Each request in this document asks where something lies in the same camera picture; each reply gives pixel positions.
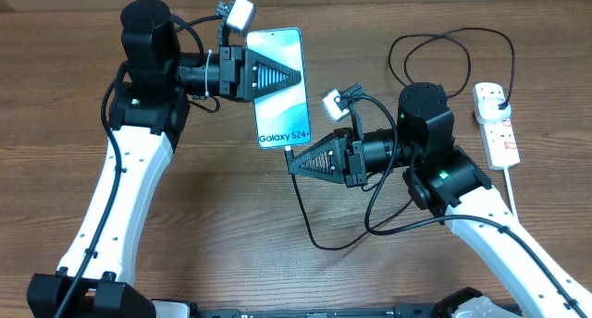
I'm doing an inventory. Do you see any blue Galaxy smartphone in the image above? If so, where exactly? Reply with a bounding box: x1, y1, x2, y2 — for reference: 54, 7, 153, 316
246, 28, 312, 149

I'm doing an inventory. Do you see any black USB charging cable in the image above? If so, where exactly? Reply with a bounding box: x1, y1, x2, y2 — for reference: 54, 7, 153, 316
283, 27, 516, 251

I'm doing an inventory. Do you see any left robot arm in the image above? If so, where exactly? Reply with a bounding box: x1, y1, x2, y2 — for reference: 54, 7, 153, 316
27, 0, 305, 317

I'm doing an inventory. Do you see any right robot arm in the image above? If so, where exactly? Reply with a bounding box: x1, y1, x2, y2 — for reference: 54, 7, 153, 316
287, 82, 591, 317

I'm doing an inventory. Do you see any white USB charger plug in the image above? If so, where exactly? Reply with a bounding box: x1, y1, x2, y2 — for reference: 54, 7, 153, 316
475, 99, 512, 125

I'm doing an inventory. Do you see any white power strip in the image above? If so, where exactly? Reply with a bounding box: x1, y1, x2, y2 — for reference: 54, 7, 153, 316
472, 82, 520, 170

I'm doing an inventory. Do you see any white power strip cord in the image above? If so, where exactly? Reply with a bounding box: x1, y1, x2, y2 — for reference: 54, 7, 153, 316
502, 167, 519, 217

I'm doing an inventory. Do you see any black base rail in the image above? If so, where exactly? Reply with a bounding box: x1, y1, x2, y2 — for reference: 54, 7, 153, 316
152, 299, 445, 318

